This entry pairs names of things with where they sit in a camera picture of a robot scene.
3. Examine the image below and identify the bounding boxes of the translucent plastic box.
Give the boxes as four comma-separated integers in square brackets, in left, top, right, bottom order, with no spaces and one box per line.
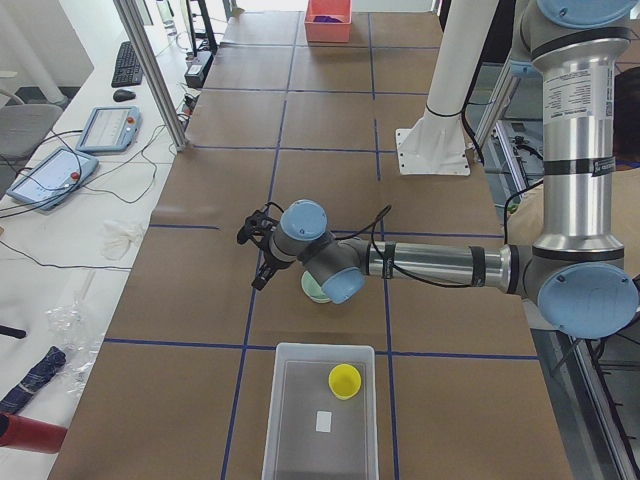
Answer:
[261,343,379,479]

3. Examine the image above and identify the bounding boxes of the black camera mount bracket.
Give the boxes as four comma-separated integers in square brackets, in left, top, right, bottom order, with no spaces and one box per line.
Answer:
[236,201,284,249]

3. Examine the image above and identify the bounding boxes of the folded dark blue umbrella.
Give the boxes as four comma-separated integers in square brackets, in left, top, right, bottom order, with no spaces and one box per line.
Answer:
[1,346,66,415]

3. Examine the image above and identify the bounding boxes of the purple cloth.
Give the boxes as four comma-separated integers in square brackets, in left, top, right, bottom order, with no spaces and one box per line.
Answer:
[312,15,345,24]

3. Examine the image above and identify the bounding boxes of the white crumpled gloves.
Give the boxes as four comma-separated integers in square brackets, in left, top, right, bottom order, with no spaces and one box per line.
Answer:
[101,220,146,260]

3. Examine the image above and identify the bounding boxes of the black keyboard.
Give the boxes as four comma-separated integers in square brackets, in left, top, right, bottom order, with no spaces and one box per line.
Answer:
[111,41,143,88]

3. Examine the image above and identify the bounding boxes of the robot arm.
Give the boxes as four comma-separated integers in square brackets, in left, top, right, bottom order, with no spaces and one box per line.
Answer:
[237,1,639,339]

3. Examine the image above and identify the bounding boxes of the yellow plastic cup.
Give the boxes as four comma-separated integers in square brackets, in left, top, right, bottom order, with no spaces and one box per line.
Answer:
[328,363,362,400]

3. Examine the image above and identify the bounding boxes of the red cylinder bottle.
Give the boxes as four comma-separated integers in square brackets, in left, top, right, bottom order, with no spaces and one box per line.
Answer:
[1,413,67,454]

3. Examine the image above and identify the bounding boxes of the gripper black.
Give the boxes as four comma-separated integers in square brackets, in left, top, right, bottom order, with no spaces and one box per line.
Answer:
[251,227,283,290]

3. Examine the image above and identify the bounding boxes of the far teach pendant tablet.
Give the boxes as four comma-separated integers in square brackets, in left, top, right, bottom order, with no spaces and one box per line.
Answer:
[76,106,141,154]

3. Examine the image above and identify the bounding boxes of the crumpled clear plastic wrap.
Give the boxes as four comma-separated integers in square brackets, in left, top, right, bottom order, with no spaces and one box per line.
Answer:
[46,270,104,398]

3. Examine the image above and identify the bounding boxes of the black power adapter box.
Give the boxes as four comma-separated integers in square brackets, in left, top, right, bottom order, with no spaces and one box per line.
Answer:
[184,51,214,89]

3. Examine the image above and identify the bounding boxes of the near teach pendant tablet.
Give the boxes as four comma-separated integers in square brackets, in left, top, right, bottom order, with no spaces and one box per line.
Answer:
[7,147,99,211]

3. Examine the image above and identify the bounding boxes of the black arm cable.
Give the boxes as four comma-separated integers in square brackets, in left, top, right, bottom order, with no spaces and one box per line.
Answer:
[329,177,546,289]

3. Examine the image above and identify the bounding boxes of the white label in box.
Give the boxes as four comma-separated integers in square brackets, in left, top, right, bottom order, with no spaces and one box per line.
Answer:
[315,410,332,433]

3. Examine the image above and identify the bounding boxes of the grey office chair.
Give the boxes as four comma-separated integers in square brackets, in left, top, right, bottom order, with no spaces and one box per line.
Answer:
[1,90,63,161]

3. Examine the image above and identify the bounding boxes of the aluminium frame post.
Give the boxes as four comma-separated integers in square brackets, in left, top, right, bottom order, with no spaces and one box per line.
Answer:
[113,0,187,152]

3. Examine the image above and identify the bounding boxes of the black computer mouse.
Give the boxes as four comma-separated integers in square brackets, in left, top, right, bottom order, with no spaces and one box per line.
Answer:
[112,89,136,103]

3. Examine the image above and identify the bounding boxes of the pink plastic bin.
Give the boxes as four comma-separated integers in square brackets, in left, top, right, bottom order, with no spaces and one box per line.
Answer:
[304,0,352,43]

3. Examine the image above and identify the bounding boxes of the teach pendant tablet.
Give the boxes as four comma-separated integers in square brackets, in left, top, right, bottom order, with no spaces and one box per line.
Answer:
[76,106,141,154]
[7,147,99,211]

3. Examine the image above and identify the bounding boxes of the white side desk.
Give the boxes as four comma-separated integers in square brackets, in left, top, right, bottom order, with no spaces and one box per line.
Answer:
[0,14,236,480]

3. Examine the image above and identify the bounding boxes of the mint green bowl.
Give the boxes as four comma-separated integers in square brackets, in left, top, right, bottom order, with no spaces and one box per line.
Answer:
[300,271,330,304]

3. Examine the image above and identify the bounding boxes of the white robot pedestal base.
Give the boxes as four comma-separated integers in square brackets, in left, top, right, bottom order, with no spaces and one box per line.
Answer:
[396,0,499,176]

